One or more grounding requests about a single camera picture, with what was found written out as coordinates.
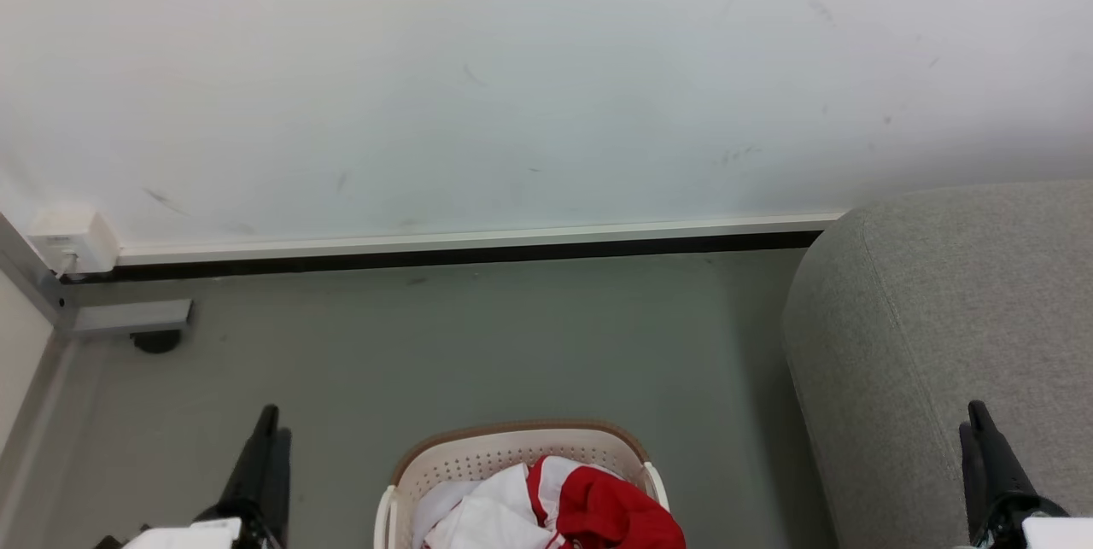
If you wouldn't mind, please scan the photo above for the white and black baseboard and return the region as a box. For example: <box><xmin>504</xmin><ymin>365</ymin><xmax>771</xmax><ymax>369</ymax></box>
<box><xmin>60</xmin><ymin>211</ymin><xmax>848</xmax><ymax>285</ymax></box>

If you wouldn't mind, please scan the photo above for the red garment with white stripes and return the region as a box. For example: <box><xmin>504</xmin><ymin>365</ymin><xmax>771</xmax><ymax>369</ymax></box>
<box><xmin>526</xmin><ymin>456</ymin><xmax>687</xmax><ymax>549</ymax></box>

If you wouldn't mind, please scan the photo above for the grey fabric sofa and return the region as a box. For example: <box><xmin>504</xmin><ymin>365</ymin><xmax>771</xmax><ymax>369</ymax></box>
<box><xmin>781</xmin><ymin>180</ymin><xmax>1093</xmax><ymax>549</ymax></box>

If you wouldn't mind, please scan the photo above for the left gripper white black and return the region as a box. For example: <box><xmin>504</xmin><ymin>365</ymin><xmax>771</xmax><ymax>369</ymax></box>
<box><xmin>92</xmin><ymin>404</ymin><xmax>293</xmax><ymax>549</ymax></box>

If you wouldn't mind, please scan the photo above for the cream perforated laundry basket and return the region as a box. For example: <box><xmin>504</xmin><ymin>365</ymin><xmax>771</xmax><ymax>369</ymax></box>
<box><xmin>373</xmin><ymin>420</ymin><xmax>669</xmax><ymax>549</ymax></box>

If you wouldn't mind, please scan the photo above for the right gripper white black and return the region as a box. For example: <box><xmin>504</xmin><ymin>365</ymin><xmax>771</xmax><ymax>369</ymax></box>
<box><xmin>958</xmin><ymin>400</ymin><xmax>1093</xmax><ymax>549</ymax></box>

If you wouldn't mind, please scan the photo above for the black round caster foot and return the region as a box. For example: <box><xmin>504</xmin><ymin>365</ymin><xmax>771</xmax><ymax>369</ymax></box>
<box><xmin>132</xmin><ymin>330</ymin><xmax>183</xmax><ymax>355</ymax></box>

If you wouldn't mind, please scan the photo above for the grey metal frame post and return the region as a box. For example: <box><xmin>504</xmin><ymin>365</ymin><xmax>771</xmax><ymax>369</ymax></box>
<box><xmin>0</xmin><ymin>212</ymin><xmax>78</xmax><ymax>338</ymax></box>

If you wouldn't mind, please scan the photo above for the white wall outlet box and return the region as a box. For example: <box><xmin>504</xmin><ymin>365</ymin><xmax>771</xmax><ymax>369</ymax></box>
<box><xmin>27</xmin><ymin>206</ymin><xmax>120</xmax><ymax>278</ymax></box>

